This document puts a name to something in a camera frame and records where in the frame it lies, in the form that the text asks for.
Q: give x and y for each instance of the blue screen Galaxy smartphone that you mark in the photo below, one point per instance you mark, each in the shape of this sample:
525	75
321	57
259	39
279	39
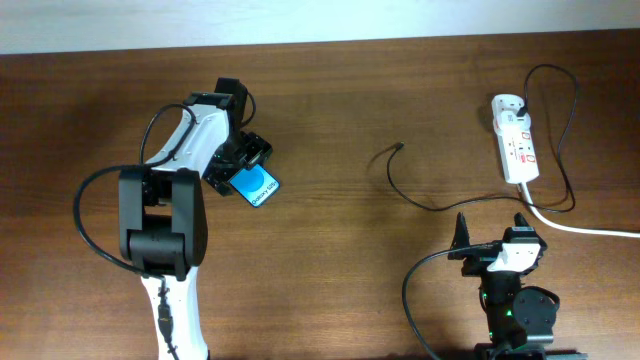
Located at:
256	185

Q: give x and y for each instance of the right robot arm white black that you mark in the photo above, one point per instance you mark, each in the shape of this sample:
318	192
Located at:
520	318

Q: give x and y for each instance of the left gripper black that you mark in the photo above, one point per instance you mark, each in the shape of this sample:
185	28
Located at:
258	149

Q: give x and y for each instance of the white USB charger plug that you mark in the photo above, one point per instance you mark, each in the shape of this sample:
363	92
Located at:
507	122

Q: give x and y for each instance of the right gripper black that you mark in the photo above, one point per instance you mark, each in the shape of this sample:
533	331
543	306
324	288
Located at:
478	260

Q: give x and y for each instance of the white power strip red switches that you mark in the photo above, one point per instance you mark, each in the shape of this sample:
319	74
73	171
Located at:
517	153

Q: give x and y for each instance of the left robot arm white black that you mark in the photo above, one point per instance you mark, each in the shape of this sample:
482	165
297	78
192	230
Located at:
163	226

